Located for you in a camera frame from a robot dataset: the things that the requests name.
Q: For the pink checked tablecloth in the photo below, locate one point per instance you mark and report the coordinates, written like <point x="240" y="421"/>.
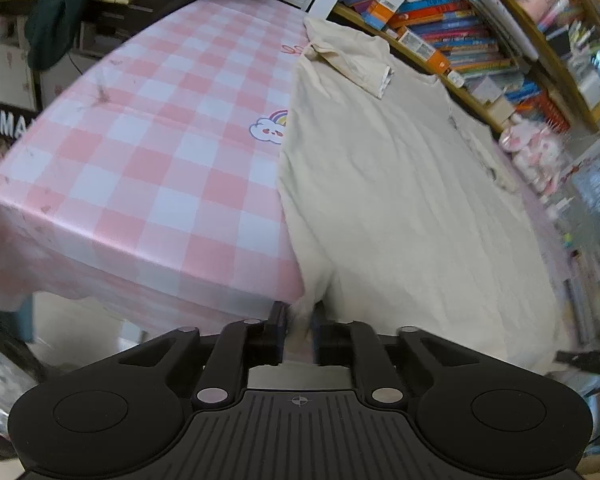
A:
<point x="155" y="160"/>

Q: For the pale wooden box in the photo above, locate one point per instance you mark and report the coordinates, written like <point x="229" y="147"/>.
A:
<point x="501" y="108"/>

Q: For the white cube box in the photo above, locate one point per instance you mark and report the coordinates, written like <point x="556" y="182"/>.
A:
<point x="490" y="91"/>

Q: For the small white orange carton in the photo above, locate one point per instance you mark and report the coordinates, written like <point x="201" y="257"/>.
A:
<point x="425" y="52"/>

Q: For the blue table leg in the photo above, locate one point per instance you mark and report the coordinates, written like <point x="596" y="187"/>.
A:
<point x="10" y="320"/>

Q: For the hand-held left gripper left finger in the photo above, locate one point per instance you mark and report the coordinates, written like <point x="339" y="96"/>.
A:
<point x="276" y="332"/>

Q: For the white tablet device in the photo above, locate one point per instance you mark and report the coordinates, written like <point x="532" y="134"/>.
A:
<point x="510" y="25"/>

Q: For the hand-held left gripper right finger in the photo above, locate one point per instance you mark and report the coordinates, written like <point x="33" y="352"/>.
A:
<point x="322" y="335"/>

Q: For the white pink plush bunny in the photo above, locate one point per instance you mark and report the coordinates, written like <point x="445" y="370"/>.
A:
<point x="535" y="152"/>

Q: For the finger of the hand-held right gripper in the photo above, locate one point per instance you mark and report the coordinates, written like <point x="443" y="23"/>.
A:
<point x="595" y="361"/>

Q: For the white charger plug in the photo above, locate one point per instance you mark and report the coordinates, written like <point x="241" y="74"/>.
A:
<point x="455" y="79"/>

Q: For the olive green bag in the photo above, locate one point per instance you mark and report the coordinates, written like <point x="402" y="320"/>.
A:
<point x="60" y="10"/>

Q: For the tall white orange carton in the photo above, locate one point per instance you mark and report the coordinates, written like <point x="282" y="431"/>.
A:
<point x="387" y="2"/>

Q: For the cream t-shirt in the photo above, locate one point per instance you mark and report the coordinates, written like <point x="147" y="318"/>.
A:
<point x="405" y="200"/>

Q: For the row of colourful books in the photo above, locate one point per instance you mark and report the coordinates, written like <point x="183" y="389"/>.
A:
<point x="455" y="25"/>

